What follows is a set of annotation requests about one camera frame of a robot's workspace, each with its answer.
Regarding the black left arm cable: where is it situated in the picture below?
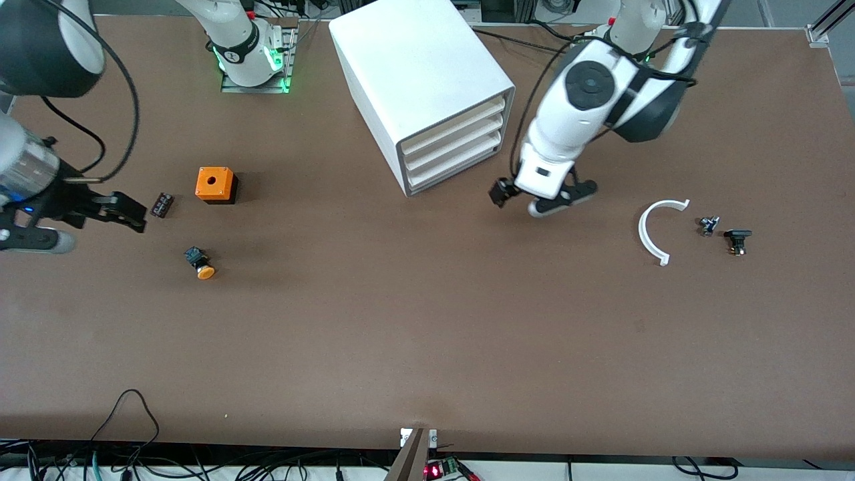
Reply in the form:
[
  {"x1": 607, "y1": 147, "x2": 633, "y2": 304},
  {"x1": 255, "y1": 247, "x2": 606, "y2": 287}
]
[{"x1": 510, "y1": 19, "x2": 699, "y2": 182}]

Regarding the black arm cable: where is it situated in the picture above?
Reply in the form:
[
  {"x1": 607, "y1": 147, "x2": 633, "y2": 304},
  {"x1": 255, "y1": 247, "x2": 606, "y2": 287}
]
[
  {"x1": 39, "y1": 0, "x2": 141, "y2": 186},
  {"x1": 510, "y1": 19, "x2": 699, "y2": 182}
]

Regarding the black looped cable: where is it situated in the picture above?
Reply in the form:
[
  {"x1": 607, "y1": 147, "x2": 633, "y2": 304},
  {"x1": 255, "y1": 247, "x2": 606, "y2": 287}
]
[{"x1": 90, "y1": 389, "x2": 161, "y2": 463}]

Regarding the orange mushroom push button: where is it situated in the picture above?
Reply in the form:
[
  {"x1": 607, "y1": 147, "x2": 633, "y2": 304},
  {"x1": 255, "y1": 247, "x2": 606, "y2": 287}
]
[{"x1": 184, "y1": 246, "x2": 216, "y2": 281}]

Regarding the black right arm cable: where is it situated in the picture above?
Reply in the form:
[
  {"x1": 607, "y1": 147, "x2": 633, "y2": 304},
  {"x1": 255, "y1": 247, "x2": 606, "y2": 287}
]
[{"x1": 39, "y1": 0, "x2": 141, "y2": 186}]

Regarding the circuit board with red LED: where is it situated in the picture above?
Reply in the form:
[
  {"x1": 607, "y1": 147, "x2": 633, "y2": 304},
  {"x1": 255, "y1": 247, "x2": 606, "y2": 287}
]
[{"x1": 424, "y1": 457, "x2": 482, "y2": 481}]

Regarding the orange button enclosure box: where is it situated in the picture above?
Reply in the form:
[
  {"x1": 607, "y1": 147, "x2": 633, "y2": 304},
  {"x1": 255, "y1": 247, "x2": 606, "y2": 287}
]
[{"x1": 195, "y1": 167, "x2": 239, "y2": 205}]

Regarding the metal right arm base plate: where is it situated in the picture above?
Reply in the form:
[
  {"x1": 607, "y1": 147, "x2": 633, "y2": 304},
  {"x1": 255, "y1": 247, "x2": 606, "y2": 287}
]
[{"x1": 220, "y1": 27, "x2": 298, "y2": 94}]

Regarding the white curved plastic arc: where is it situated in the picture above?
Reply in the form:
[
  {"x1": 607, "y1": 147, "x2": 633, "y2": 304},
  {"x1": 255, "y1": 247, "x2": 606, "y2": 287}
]
[{"x1": 638, "y1": 199, "x2": 691, "y2": 267}]

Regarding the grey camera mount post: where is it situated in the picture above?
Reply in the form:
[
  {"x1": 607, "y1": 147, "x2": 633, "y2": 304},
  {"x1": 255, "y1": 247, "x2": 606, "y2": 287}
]
[{"x1": 384, "y1": 428, "x2": 439, "y2": 481}]

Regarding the white tray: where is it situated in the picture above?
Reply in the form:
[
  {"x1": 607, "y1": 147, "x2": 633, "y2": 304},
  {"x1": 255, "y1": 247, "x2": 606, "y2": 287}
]
[{"x1": 401, "y1": 95, "x2": 506, "y2": 154}]

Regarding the black cable on table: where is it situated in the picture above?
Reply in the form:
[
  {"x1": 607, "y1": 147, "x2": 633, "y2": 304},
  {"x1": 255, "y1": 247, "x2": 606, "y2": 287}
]
[{"x1": 471, "y1": 19, "x2": 592, "y2": 57}]

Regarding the black cable at table edge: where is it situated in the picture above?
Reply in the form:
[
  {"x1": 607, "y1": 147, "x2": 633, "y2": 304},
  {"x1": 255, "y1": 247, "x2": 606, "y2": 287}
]
[{"x1": 671, "y1": 456, "x2": 739, "y2": 481}]

